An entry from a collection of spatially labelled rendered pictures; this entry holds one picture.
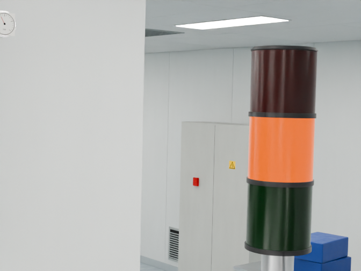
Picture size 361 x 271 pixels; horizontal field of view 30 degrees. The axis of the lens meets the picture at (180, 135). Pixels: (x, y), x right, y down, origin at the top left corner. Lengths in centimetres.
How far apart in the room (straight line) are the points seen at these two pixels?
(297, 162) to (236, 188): 703
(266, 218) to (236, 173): 702
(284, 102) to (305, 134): 3
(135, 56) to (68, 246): 63
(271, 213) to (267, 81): 10
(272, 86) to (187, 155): 763
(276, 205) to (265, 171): 3
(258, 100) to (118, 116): 164
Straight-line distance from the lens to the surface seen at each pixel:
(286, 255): 50
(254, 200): 50
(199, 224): 804
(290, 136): 49
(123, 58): 213
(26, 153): 197
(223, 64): 828
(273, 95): 49
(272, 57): 49
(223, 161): 765
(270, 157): 49
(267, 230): 50
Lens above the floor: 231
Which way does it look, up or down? 3 degrees down
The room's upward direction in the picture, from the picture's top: 1 degrees clockwise
